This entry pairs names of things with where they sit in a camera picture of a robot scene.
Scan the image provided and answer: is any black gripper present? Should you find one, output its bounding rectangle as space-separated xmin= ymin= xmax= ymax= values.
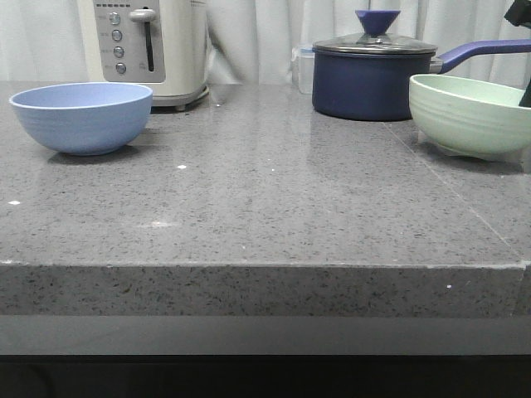
xmin=504 ymin=0 xmax=531 ymax=107

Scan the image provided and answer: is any green bowl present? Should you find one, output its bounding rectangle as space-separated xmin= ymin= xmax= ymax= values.
xmin=409 ymin=74 xmax=530 ymax=158

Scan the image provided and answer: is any blue bowl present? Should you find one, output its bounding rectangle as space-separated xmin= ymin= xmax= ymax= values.
xmin=9 ymin=82 xmax=153 ymax=156

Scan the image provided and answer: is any glass pot lid blue knob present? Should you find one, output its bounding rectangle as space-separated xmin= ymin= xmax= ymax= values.
xmin=313 ymin=10 xmax=437 ymax=55

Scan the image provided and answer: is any dark blue saucepan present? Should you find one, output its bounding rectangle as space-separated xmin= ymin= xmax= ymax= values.
xmin=312 ymin=39 xmax=530 ymax=121

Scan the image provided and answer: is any clear plastic container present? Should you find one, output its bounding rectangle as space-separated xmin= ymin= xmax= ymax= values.
xmin=291 ymin=43 xmax=314 ymax=95

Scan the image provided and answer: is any white curtain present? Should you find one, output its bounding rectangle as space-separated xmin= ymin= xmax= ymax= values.
xmin=1 ymin=1 xmax=530 ymax=84

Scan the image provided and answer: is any cream white toaster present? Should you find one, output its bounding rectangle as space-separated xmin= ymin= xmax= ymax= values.
xmin=77 ymin=0 xmax=208 ymax=110

